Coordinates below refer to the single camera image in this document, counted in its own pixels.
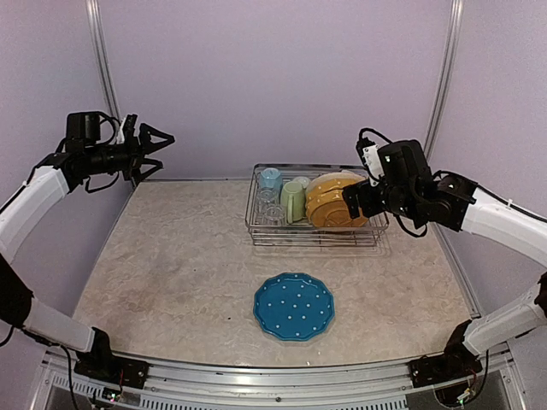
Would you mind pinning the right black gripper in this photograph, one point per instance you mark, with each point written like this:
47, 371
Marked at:
368, 209

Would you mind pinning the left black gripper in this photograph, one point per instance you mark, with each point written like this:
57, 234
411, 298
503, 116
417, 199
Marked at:
136, 154

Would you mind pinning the yellow dotted plate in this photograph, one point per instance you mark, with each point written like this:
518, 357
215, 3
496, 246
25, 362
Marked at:
330, 210
331, 181

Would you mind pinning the blue dotted plate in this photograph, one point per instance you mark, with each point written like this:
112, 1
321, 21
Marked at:
293, 307

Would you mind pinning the beige plate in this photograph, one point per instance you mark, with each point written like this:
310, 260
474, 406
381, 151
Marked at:
348, 174

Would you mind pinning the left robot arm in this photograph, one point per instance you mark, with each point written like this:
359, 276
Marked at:
94, 144

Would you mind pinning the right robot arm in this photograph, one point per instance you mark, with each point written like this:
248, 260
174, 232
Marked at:
402, 184

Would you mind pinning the green mug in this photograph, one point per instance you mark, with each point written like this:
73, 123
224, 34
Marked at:
293, 201

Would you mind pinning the clear glass near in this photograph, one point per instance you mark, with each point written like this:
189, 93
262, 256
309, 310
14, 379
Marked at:
273, 215

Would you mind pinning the light blue faceted cup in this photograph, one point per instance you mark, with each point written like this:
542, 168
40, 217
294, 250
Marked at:
270, 178

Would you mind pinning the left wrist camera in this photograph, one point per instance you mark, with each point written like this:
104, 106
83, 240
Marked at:
126, 129

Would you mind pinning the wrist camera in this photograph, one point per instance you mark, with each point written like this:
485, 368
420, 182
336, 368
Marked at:
126, 129
368, 154

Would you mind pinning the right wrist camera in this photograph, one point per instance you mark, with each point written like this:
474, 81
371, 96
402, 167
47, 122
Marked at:
368, 154

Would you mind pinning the metal wire dish rack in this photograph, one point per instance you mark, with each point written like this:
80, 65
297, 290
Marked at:
303, 233

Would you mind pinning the left corner aluminium post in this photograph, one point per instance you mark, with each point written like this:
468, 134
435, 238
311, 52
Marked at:
98, 40

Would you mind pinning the corner aluminium post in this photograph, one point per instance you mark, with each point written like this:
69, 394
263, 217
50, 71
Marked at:
446, 70
98, 40

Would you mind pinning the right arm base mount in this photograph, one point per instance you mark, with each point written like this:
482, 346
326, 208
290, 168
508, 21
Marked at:
437, 369

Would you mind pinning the right corner aluminium post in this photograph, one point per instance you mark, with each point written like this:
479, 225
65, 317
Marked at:
446, 70

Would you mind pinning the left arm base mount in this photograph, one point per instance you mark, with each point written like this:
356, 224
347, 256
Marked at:
121, 371

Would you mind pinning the aluminium front rail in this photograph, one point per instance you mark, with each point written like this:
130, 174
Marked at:
174, 384

